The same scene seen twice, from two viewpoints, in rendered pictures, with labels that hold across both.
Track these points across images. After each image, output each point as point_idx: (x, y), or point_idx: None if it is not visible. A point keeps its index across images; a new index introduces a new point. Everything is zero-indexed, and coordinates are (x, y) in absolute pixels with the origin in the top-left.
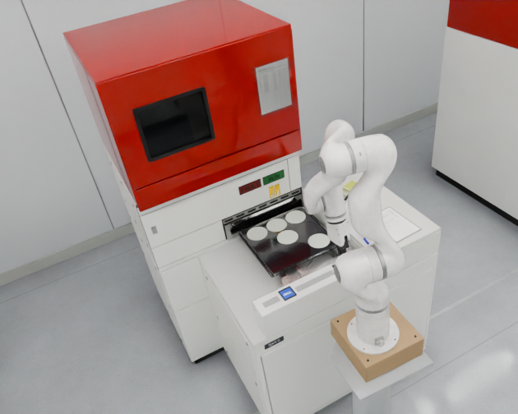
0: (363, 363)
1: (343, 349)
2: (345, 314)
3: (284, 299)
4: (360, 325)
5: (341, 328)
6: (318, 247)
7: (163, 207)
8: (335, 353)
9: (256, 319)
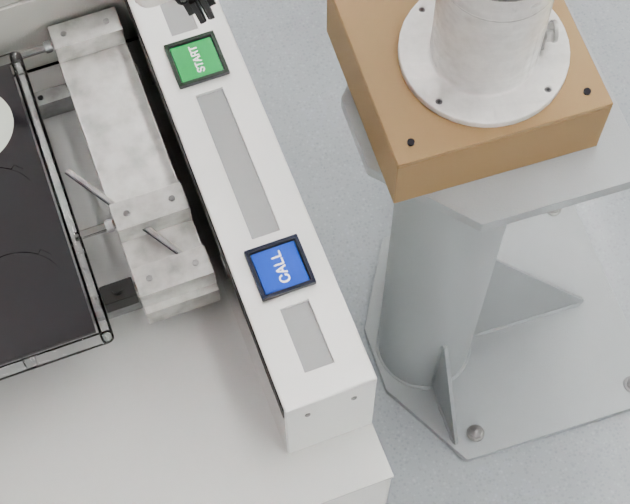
0: (595, 108)
1: (472, 176)
2: (384, 112)
3: (312, 280)
4: (525, 44)
5: (442, 137)
6: (8, 135)
7: None
8: (475, 208)
9: (305, 435)
